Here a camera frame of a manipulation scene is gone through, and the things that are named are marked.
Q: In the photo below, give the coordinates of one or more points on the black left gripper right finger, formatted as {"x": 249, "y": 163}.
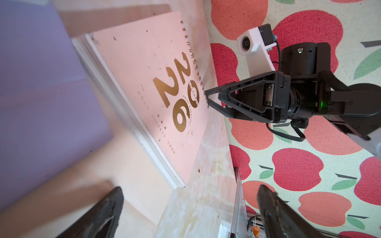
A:
{"x": 279, "y": 220}

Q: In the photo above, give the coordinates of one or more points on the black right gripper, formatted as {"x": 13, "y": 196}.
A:
{"x": 271, "y": 97}

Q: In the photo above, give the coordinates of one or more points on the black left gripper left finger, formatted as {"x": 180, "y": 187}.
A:
{"x": 101, "y": 221}

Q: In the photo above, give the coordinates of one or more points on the pink calendar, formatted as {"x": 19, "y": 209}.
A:
{"x": 149, "y": 75}

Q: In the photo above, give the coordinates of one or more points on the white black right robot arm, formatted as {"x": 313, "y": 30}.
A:
{"x": 354, "y": 110}

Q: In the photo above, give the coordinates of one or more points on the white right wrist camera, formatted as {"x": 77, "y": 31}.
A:
{"x": 254, "y": 45}

